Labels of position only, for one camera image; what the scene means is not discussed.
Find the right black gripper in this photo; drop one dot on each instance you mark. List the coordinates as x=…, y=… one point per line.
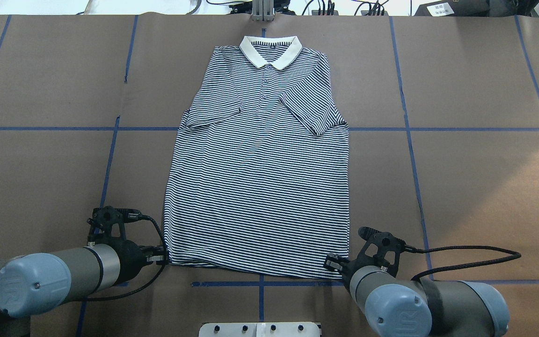
x=348, y=267

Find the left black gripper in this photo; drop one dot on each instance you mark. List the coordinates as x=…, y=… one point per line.
x=130, y=259

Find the striped polo shirt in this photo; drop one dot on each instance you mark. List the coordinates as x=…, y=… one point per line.
x=258, y=178

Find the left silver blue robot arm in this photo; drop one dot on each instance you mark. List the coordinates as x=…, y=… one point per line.
x=37, y=283

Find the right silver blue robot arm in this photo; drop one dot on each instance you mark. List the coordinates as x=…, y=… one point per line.
x=420, y=307

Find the black box with label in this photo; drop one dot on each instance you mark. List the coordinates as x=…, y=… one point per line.
x=461, y=8

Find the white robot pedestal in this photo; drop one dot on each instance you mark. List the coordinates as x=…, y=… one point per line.
x=260, y=329

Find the aluminium frame post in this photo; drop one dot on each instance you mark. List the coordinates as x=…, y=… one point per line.
x=263, y=10

